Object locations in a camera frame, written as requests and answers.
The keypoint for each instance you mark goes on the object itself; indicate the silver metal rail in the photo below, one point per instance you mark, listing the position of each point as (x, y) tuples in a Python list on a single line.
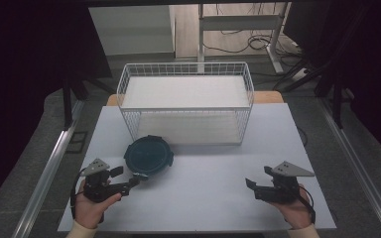
[(360, 158), (46, 172)]

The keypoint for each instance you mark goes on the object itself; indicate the dark curtain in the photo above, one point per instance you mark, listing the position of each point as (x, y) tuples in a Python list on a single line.
[(370, 66), (23, 82)]

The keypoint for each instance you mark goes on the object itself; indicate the black square floor frame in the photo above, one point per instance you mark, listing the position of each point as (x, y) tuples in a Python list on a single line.
[(77, 142)]

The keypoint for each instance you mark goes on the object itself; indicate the wooden table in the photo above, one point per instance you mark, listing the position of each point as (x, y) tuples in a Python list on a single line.
[(268, 97)]

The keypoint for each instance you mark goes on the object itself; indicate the black metal stand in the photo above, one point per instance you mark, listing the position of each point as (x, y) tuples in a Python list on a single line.
[(336, 105), (67, 105)]

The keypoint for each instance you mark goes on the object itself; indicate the person's right hand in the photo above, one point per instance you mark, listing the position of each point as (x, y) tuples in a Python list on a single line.
[(294, 211)]

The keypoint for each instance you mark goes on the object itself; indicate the dark round lidded container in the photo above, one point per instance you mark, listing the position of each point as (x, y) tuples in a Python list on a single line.
[(149, 157)]

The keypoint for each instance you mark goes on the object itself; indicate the person's left hand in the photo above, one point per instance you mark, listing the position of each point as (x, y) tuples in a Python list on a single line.
[(91, 210)]

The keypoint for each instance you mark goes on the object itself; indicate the white metal desk frame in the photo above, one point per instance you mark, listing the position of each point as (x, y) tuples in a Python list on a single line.
[(241, 22)]

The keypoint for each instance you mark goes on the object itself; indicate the white power strip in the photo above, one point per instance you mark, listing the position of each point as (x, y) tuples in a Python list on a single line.
[(299, 74)]

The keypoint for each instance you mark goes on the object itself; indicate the grey wall panel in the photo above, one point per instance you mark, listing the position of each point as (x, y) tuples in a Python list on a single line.
[(129, 29)]

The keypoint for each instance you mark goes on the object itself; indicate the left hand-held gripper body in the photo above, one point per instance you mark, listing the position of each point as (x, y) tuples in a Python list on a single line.
[(96, 186)]

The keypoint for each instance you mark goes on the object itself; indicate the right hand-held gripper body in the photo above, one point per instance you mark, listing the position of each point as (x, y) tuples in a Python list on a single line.
[(282, 188)]

